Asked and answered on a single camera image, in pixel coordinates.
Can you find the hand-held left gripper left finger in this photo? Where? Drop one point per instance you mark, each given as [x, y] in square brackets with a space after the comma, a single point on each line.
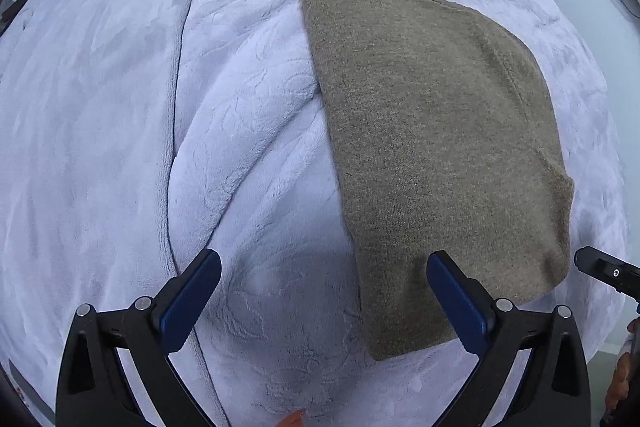
[192, 302]

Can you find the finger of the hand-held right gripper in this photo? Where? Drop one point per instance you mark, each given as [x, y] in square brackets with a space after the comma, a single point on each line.
[607, 271]

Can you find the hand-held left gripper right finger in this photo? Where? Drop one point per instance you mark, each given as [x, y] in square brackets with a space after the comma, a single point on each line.
[457, 302]

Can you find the olive knit sweater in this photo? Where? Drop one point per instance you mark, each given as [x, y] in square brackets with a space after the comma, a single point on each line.
[425, 132]

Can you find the person's right hand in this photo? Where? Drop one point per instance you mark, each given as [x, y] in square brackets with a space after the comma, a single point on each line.
[621, 382]

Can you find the orange object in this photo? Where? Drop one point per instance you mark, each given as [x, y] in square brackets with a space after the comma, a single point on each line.
[292, 419]

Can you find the lavender plush blanket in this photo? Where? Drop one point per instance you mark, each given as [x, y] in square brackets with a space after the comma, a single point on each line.
[125, 107]

